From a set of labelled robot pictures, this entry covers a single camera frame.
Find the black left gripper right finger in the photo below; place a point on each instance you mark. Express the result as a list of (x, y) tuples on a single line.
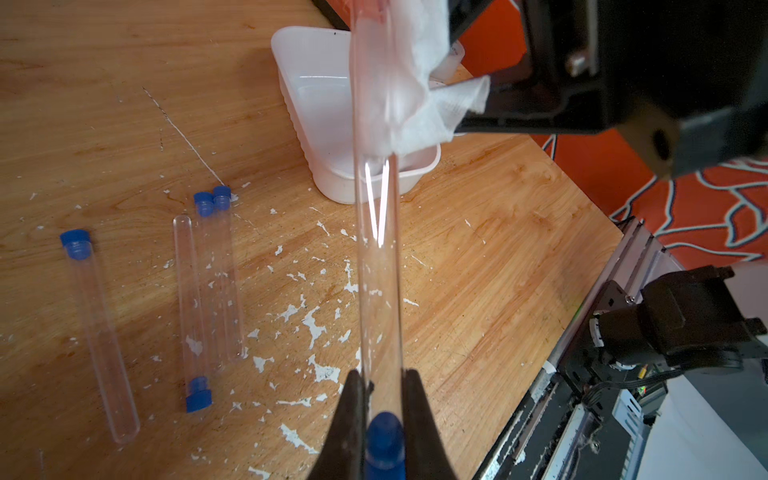
[(425, 456)]

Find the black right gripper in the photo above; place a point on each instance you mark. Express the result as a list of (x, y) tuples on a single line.
[(683, 82)]

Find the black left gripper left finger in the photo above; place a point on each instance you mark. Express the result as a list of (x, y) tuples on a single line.
[(343, 453)]

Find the white wipe tissue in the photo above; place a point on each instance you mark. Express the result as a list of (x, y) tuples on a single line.
[(395, 47)]

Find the clear test tube blue cap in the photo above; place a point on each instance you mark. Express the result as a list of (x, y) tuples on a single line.
[(376, 189)]

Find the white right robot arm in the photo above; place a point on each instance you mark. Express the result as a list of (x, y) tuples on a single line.
[(691, 353)]

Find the inverted test tube blue cap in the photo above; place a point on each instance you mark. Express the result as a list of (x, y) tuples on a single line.
[(197, 392)]

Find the test tube blue cap pair-right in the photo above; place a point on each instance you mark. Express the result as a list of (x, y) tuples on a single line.
[(232, 314)]

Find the test tube blue cap pair-left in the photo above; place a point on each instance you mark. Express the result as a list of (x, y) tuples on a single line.
[(210, 277)]

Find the white plastic tray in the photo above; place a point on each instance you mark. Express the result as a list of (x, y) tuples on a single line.
[(314, 75)]

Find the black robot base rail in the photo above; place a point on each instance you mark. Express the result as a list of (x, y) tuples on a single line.
[(544, 437)]

